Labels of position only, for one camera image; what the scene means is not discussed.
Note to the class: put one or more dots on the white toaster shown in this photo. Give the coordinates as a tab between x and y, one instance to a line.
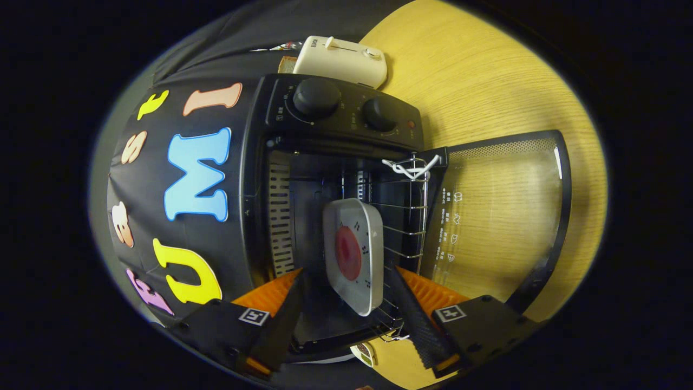
341	59

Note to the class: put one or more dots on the black toaster oven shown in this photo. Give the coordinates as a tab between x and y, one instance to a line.
335	116

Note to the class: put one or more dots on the white square plate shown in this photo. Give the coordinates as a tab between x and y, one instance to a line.
368	260

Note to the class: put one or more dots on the white divided spice dish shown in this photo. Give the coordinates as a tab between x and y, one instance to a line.
364	355

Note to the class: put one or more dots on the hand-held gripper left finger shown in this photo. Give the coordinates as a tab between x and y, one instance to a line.
279	330

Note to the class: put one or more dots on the black backdrop cloth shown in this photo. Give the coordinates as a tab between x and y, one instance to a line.
243	54

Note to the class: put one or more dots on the brown bread slice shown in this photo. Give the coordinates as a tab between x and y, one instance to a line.
287	65

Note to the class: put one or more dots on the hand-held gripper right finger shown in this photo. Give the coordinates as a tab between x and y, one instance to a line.
417	330

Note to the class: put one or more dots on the pink ham slice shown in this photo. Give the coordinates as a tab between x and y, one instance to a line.
348	253

